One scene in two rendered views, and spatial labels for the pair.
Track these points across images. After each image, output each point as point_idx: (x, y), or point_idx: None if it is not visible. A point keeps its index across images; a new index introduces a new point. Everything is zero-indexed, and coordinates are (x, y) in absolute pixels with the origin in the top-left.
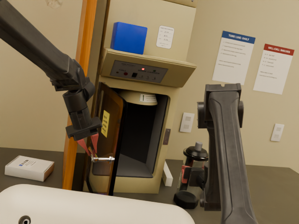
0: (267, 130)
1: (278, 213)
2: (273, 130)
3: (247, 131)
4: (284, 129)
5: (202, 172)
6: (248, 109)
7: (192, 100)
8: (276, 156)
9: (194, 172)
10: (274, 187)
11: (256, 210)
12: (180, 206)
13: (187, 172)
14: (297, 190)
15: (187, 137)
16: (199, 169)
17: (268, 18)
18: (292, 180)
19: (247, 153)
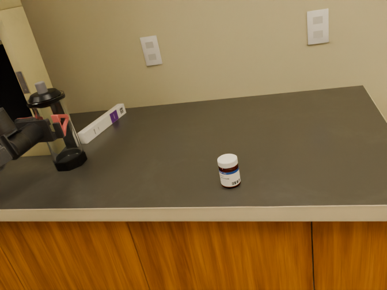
0: (295, 29)
1: (193, 169)
2: (307, 23)
3: (255, 39)
4: (332, 16)
5: (27, 123)
6: (242, 2)
7: (145, 15)
8: (333, 69)
9: (18, 124)
10: (261, 126)
11: (160, 167)
12: (56, 168)
13: None
14: (304, 127)
15: (162, 71)
16: (25, 120)
17: None
18: (329, 108)
19: (270, 75)
